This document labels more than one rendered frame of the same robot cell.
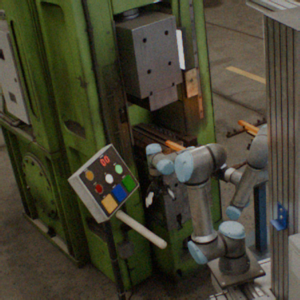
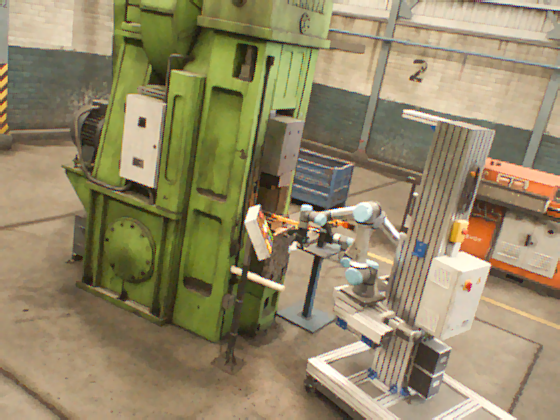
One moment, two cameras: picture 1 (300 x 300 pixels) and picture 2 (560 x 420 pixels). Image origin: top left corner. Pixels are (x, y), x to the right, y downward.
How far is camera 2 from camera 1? 2.18 m
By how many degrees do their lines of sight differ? 31
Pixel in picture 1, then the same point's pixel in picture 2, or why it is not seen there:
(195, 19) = not seen: hidden behind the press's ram
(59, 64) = (208, 140)
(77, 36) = (253, 118)
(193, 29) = not seen: hidden behind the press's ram
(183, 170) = (366, 213)
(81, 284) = (171, 338)
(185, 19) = not seen: hidden behind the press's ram
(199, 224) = (362, 254)
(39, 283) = (129, 337)
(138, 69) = (282, 153)
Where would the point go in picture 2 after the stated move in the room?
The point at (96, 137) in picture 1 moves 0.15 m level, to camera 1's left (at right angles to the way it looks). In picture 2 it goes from (240, 200) to (221, 200)
